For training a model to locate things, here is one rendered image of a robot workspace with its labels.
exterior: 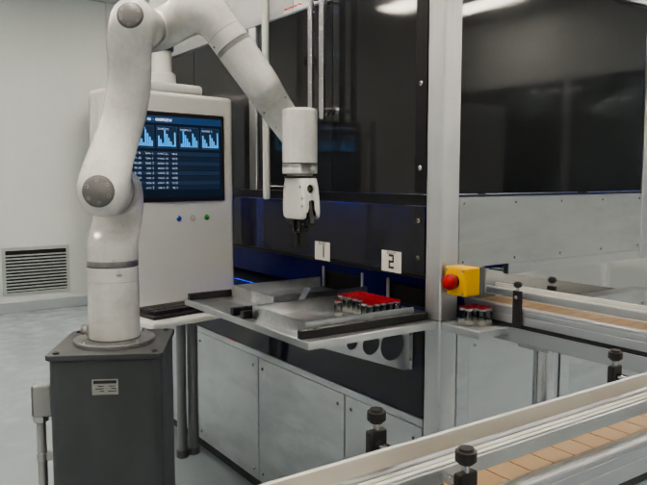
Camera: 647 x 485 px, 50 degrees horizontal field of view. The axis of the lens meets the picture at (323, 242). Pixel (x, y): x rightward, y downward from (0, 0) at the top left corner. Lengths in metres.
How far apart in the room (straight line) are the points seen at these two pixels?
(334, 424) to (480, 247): 0.78
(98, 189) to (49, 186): 5.42
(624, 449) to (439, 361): 0.98
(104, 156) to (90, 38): 5.65
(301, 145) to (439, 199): 0.40
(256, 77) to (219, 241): 1.08
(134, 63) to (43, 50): 5.48
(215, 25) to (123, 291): 0.65
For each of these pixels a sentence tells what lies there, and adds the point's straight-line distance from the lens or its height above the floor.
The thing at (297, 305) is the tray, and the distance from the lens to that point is 1.91.
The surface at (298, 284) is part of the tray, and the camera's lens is 2.32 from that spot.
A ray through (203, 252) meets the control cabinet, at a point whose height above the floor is 0.98.
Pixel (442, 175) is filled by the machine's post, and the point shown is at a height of 1.26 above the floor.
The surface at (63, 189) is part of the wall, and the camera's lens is 7.04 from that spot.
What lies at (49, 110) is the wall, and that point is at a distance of 7.05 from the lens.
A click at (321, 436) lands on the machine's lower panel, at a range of 2.36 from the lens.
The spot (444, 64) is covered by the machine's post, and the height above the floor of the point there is 1.54.
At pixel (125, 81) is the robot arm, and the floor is 1.47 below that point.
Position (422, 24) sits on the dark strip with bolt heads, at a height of 1.65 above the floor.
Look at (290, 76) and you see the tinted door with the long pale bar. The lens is 2.39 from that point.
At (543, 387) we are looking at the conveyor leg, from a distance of 1.83.
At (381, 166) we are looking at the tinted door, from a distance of 1.97.
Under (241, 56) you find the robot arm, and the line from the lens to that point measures 1.64.
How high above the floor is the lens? 1.25
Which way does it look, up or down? 5 degrees down
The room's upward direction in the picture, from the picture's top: straight up
